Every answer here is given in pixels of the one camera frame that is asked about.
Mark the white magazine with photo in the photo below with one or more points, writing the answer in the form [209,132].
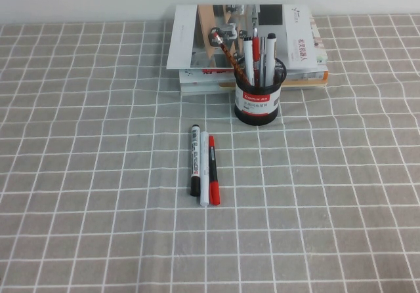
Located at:
[180,37]

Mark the white pen with clip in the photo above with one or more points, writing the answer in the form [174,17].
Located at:
[248,57]

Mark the grey metal pen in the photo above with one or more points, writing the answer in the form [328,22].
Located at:
[262,60]

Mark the white marker with black cap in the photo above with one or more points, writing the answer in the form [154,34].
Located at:
[270,57]

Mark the red brown patterned pencil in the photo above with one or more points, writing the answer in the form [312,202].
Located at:
[231,60]

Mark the black capped labelled marker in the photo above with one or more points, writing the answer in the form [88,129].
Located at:
[195,158]

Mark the white book with red print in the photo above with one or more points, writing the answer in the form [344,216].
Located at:
[197,74]

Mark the black mesh pen holder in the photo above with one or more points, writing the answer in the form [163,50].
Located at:
[256,107]

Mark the orange edged book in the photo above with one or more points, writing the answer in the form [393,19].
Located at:
[311,84]

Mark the slim red black pen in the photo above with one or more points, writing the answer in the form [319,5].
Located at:
[215,191]

